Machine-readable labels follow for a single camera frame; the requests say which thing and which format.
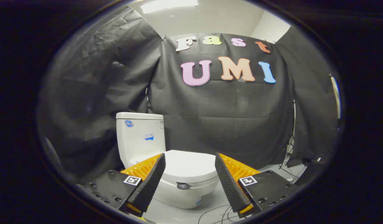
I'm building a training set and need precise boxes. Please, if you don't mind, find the ceiling light panel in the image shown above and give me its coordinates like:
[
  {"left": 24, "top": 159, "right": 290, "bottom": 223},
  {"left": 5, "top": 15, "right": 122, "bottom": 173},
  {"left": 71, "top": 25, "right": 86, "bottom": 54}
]
[{"left": 140, "top": 0, "right": 199, "bottom": 14}]

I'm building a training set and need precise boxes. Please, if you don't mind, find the white curved pole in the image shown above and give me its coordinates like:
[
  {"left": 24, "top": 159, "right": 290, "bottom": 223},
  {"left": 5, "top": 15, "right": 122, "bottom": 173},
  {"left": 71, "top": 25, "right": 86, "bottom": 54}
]
[{"left": 329, "top": 73, "right": 342, "bottom": 120}]

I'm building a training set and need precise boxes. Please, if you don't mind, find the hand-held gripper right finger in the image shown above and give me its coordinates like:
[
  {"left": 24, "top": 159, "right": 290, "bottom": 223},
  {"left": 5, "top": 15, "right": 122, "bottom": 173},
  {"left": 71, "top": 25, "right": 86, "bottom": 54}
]
[{"left": 215, "top": 152, "right": 299, "bottom": 218}]

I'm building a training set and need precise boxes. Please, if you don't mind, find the black backdrop cloth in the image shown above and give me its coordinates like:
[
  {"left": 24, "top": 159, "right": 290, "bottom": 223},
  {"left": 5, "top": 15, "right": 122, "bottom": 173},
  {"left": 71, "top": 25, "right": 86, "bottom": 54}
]
[{"left": 37, "top": 6, "right": 343, "bottom": 184}]

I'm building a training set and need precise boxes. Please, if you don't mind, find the thin backdrop stand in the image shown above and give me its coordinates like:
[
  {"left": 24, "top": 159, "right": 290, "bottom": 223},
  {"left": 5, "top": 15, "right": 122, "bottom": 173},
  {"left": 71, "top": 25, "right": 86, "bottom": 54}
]
[{"left": 280, "top": 99, "right": 297, "bottom": 170}]

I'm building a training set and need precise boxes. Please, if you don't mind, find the white toilet with tank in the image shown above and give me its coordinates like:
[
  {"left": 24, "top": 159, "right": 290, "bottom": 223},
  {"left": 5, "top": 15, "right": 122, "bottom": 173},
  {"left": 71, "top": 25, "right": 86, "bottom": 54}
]
[{"left": 116, "top": 112, "right": 219, "bottom": 209}]

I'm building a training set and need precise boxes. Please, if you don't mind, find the white toilet lid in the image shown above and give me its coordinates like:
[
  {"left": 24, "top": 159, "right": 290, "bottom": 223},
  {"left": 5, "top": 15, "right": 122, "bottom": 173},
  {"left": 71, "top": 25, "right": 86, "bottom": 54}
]
[{"left": 157, "top": 150, "right": 219, "bottom": 184}]

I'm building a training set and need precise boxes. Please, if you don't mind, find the tangle of floor cables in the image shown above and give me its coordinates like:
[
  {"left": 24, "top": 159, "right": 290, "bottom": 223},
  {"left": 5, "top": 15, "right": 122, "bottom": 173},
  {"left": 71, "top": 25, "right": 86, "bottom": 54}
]
[{"left": 198, "top": 165, "right": 307, "bottom": 224}]

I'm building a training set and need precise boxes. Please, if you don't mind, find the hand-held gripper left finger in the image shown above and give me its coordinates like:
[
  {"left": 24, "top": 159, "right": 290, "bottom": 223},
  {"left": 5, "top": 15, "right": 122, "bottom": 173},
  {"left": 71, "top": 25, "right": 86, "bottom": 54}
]
[{"left": 78, "top": 152, "right": 166, "bottom": 218}]

